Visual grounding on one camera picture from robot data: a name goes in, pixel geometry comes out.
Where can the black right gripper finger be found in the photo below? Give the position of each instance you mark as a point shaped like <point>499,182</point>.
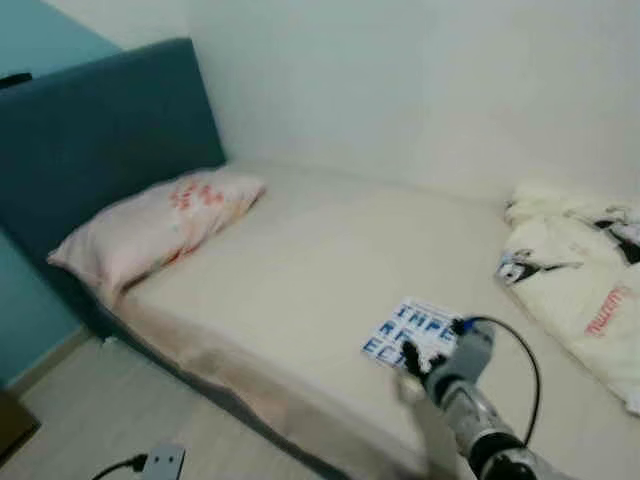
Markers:
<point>412,358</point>

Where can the white book with blue letters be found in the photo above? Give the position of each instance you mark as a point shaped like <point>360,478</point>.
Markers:
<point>405,322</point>

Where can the cream cartoon print quilt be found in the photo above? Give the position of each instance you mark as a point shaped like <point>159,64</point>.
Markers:
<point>580,280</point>

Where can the pink pillow with dotted print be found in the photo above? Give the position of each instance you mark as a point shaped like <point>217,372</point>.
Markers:
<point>150,225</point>

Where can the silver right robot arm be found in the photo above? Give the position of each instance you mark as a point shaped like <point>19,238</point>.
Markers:
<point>490,430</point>

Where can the small white bed foot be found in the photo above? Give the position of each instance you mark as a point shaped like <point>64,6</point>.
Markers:
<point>108,340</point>

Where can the dark brown wooden furniture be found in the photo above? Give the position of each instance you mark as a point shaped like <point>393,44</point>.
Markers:
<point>15,425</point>

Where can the black flat device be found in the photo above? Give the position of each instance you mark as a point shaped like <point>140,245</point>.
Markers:
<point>15,80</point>

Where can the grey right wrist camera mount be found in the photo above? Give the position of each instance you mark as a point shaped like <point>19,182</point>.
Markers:
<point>470,350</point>

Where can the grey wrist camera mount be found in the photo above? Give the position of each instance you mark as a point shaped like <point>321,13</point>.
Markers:
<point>165,462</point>
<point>470,350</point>

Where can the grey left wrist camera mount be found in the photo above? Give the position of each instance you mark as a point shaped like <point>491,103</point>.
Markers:
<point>165,462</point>

